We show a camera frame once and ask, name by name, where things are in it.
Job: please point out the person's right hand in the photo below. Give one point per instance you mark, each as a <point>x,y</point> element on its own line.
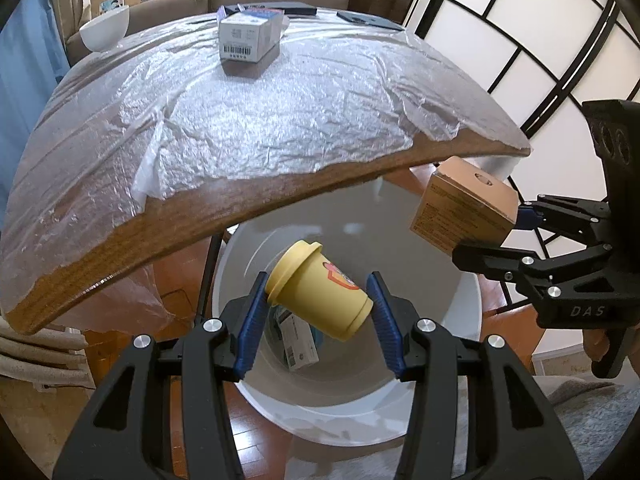
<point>595,347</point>

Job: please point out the brown sofa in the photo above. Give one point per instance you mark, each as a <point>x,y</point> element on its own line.
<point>175,2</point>

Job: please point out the black framed white partition screen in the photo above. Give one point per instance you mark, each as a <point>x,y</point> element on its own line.
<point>500,25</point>

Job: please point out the blue curtain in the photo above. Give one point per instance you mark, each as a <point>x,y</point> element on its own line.
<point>30,35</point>

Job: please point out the clear plastic table cover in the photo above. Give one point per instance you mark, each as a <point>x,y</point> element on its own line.
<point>250,120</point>

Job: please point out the white and blue medicine box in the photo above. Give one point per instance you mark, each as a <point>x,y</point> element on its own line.
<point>245,35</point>

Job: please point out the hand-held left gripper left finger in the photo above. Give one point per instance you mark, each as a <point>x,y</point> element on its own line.
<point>250,325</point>

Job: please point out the white trash bin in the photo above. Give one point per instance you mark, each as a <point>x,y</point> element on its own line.
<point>425,260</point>

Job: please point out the black smartphone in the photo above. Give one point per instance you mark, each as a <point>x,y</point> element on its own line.
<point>295,10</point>

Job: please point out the white carton with blue print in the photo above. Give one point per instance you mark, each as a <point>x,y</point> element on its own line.
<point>300,345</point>

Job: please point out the beige ribbed cloth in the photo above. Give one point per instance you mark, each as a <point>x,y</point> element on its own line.
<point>40,355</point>

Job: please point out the white ceramic bowl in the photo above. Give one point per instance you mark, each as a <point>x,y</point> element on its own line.
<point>105,30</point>

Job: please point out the yellow paper cup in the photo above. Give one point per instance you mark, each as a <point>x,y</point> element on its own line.
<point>320,295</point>

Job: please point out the black metal table leg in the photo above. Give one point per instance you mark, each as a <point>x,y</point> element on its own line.
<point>207,280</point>

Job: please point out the grey rug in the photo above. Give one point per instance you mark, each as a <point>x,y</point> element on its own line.
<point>590,410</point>

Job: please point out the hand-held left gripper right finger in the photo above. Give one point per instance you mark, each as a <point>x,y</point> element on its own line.
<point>385,325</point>

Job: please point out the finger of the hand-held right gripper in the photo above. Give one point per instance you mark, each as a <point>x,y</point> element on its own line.
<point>500,260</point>
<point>527,215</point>

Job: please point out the golden cardboard box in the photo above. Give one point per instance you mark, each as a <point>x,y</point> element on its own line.
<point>465,210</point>

